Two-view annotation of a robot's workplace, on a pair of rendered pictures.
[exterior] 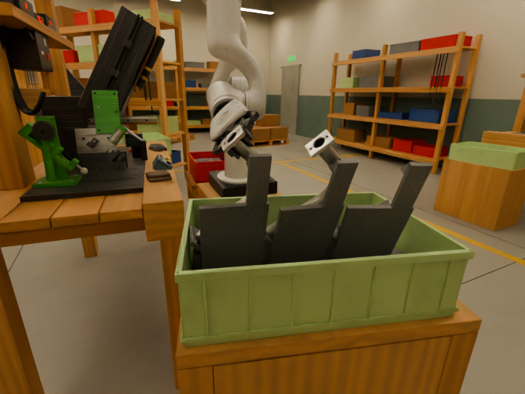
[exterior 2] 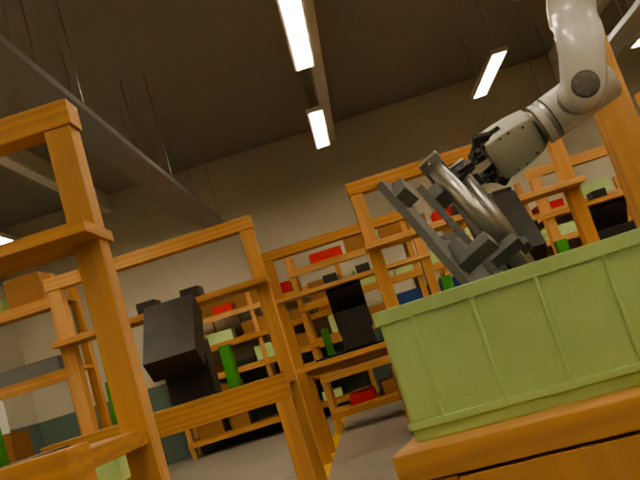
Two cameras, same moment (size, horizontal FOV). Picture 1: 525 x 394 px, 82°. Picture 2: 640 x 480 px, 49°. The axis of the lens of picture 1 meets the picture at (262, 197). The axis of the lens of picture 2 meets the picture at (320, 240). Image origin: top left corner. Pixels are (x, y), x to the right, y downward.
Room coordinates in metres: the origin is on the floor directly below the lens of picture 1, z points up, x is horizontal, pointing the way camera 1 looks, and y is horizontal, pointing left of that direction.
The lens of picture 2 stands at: (0.96, -1.28, 0.93)
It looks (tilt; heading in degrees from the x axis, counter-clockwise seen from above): 9 degrees up; 118
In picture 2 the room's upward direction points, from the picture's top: 17 degrees counter-clockwise
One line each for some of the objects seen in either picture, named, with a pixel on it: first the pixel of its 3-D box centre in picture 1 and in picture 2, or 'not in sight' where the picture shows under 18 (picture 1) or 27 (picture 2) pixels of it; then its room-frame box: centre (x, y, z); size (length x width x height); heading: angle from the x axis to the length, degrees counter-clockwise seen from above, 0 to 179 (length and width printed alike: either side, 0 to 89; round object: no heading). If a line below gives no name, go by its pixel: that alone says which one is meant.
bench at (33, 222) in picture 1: (116, 238); not in sight; (1.61, 0.87, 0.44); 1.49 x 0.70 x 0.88; 20
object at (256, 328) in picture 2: not in sight; (268, 359); (-5.38, 8.00, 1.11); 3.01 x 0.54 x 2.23; 26
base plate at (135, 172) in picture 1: (104, 163); not in sight; (1.61, 0.87, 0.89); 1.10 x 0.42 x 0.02; 20
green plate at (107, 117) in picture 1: (107, 112); not in sight; (1.56, 0.78, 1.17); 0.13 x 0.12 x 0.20; 20
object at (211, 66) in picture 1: (174, 97); not in sight; (10.12, 2.88, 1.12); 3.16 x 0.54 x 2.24; 116
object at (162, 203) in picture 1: (159, 172); not in sight; (1.71, 0.60, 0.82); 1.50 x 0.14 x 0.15; 20
